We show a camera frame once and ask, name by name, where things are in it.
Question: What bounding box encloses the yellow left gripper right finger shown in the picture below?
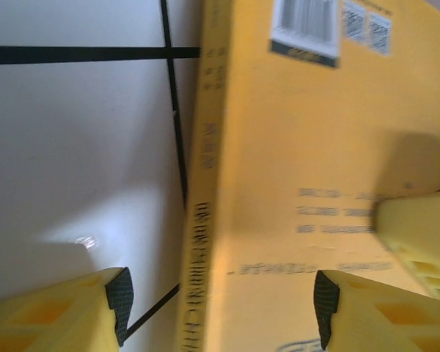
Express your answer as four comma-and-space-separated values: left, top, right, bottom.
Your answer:
313, 269, 440, 352

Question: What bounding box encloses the yellow book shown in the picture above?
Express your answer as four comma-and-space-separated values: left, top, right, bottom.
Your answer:
177, 0, 440, 352

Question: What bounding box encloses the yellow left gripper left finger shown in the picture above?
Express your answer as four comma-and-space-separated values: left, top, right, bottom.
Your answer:
0, 266, 135, 352

